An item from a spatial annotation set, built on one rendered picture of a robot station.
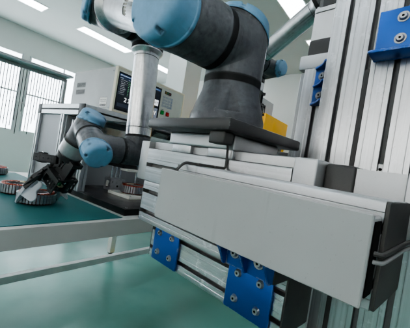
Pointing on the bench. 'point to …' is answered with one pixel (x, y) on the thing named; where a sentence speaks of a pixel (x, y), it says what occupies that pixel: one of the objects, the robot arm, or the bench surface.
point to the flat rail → (114, 132)
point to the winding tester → (105, 95)
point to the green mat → (87, 214)
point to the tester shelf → (73, 109)
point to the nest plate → (125, 194)
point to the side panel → (46, 137)
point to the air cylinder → (113, 183)
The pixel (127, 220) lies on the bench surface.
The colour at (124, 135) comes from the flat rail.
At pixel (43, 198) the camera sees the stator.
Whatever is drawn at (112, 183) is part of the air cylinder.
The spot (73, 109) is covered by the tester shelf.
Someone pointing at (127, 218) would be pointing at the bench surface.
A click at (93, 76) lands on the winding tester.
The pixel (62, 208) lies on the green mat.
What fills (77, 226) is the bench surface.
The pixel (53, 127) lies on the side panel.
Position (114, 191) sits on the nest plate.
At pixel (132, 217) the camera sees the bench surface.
